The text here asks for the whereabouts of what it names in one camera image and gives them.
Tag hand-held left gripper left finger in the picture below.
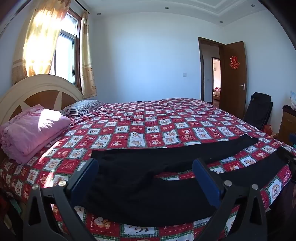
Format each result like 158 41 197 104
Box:
22 159 100 241

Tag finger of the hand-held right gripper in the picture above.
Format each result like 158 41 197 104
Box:
276 146 296 181

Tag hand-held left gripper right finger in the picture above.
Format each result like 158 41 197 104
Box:
192 158 274 241

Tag black pants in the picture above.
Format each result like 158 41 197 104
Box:
82 134 292 229

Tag wooden cabinet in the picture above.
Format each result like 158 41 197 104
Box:
276 105 296 146

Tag black folding chair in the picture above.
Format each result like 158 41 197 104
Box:
243 92 273 131

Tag folded pink blanket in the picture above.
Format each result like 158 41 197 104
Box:
0 104 72 165

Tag brown wooden door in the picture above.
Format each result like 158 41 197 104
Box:
220 41 247 120

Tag striped pillow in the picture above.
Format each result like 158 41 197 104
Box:
62 100 105 116

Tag red printed checkered blanket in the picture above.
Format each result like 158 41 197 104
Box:
0 97 296 241

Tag red paper door decoration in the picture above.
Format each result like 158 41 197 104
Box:
230 55 240 70

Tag cream and brown headboard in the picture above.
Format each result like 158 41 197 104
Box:
0 74 84 126

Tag narrow yellow patterned curtain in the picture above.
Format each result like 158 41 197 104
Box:
79 10 97 99

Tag window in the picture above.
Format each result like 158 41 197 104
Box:
50 9 82 88

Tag wide yellow patterned curtain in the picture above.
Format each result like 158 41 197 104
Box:
11 0 72 86

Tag curtain rod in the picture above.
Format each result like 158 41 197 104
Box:
69 0 89 12

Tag brown door frame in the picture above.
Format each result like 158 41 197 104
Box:
198 37 224 109

